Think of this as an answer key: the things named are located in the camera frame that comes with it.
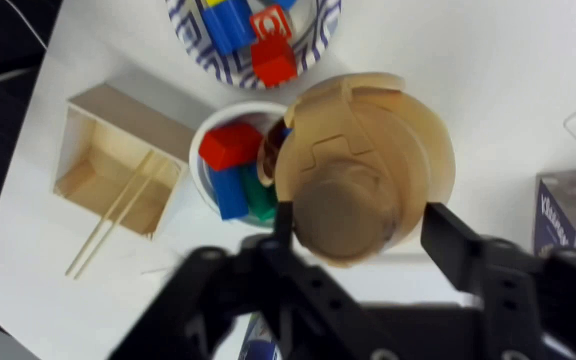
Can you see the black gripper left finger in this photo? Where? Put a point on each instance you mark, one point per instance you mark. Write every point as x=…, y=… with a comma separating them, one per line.
x=234, y=301

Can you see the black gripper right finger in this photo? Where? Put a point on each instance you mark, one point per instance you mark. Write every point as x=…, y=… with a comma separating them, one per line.
x=534, y=301

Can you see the beige bottle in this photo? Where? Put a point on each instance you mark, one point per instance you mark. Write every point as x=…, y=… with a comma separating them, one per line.
x=368, y=153

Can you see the green block in bowl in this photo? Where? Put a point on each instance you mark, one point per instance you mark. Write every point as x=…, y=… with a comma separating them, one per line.
x=260, y=197

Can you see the blue block in bowl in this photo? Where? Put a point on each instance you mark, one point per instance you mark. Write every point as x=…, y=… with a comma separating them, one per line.
x=228, y=192

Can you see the white bowl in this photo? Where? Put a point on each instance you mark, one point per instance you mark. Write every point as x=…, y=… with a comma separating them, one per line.
x=198, y=176

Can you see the thin wooden stick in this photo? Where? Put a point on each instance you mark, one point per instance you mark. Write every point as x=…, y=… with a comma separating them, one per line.
x=111, y=211
x=118, y=220

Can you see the red block in bowl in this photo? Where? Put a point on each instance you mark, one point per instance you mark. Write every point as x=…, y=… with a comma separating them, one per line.
x=231, y=144

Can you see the open wooden box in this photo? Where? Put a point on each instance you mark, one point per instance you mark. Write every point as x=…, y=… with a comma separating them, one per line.
x=118, y=167

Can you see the blue patterned paper plate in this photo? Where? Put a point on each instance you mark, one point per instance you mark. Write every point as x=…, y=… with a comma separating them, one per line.
x=234, y=71

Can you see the red block in plate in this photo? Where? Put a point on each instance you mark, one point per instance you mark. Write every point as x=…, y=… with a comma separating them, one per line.
x=274, y=61

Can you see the blue block in plate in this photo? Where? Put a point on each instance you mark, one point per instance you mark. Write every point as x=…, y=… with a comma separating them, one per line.
x=228, y=26

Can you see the red lettered block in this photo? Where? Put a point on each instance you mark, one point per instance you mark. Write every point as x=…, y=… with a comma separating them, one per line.
x=271, y=23

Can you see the yellow block in plate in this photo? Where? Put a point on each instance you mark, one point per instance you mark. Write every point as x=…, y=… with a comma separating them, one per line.
x=213, y=2

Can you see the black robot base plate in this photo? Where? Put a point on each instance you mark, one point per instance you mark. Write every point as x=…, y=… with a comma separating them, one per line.
x=0, y=101

